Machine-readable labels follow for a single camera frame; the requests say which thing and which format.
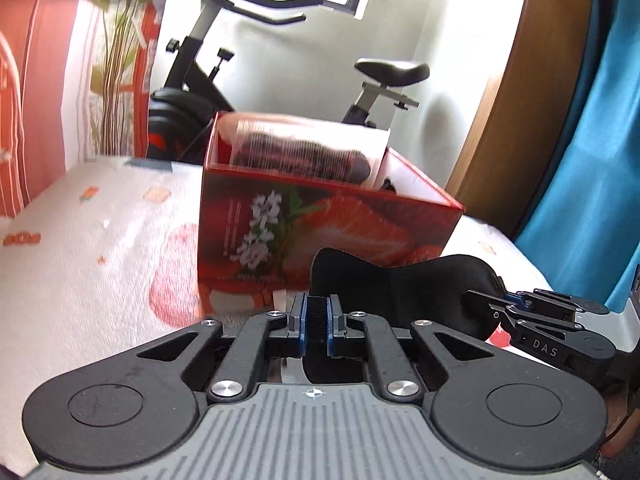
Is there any wooden board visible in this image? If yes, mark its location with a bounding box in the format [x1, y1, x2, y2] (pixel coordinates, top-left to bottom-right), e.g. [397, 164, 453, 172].
[445, 0, 598, 241]

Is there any orange striped curtain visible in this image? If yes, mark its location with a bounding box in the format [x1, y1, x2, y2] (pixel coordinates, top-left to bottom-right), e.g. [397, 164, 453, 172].
[0, 0, 173, 218]

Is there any exercise bike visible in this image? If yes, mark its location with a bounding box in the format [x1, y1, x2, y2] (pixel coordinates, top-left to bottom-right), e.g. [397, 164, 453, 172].
[145, 0, 431, 161]

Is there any green plant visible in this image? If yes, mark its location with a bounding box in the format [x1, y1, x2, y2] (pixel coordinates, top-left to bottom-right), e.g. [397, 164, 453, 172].
[87, 0, 176, 158]

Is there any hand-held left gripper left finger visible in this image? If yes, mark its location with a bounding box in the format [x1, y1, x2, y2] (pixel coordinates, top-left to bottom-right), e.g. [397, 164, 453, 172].
[135, 292, 307, 403]

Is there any red strawberry print box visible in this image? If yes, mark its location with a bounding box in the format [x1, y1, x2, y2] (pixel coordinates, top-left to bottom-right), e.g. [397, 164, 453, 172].
[196, 111, 466, 308]

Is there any blue curtain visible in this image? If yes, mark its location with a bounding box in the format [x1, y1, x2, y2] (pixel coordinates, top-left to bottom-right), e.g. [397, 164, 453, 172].
[515, 0, 640, 311]

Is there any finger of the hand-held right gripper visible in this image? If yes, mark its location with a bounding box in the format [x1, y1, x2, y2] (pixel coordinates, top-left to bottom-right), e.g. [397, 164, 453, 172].
[462, 290, 618, 373]
[505, 287, 610, 322]

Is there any black fabric pad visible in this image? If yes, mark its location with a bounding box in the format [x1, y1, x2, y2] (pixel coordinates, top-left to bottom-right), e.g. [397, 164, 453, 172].
[302, 247, 503, 386]

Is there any white printed blanket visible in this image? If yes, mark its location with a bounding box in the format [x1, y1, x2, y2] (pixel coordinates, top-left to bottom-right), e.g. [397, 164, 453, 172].
[0, 155, 556, 476]

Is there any bagged black grey knit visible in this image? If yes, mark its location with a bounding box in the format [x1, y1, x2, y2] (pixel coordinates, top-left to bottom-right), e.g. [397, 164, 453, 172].
[227, 114, 391, 191]

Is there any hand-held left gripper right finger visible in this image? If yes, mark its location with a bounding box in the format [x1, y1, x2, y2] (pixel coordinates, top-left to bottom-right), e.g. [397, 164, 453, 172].
[326, 294, 493, 403]

